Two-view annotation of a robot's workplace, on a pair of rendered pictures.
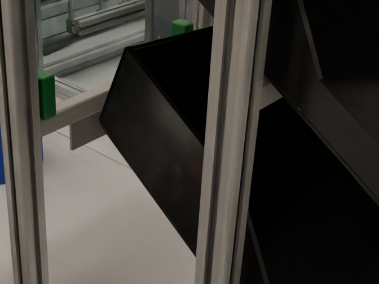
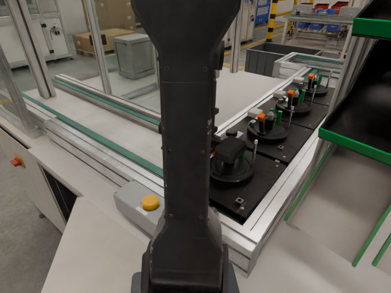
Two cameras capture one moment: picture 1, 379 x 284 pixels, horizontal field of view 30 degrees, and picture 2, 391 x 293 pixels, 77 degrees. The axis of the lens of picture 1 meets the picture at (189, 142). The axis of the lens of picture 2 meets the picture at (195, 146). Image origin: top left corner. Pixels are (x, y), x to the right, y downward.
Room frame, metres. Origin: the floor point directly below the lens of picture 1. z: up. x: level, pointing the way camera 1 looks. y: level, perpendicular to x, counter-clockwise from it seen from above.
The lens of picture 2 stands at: (0.05, -0.47, 1.41)
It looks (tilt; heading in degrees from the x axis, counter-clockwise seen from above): 34 degrees down; 91
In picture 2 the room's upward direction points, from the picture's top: straight up
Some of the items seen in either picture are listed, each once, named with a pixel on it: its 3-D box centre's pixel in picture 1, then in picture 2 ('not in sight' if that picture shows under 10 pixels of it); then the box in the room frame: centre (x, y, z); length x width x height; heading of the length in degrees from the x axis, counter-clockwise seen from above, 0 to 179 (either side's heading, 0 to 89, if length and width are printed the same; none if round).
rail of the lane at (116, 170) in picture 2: not in sight; (124, 173); (-0.18, 0.11, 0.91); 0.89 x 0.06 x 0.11; 143
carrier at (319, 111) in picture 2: not in sight; (295, 99); (0.44, 0.47, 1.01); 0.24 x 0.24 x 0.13; 53
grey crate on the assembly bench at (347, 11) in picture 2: not in sight; (352, 12); (2.95, 4.89, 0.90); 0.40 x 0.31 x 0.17; 143
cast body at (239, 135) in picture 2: not in sight; (232, 140); (0.14, 0.08, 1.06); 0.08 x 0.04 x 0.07; 53
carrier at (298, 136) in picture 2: not in sight; (269, 121); (0.29, 0.27, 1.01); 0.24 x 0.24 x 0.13; 53
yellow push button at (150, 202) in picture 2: not in sight; (150, 203); (-0.07, -0.05, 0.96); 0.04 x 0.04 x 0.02
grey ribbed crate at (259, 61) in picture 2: not in sight; (281, 61); (0.88, 2.08, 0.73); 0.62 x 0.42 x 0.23; 143
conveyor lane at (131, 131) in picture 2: not in sight; (159, 146); (-0.09, 0.27, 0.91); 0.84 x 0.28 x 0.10; 143
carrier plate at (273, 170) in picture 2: not in sight; (227, 172); (0.13, 0.07, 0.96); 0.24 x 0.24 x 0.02; 53
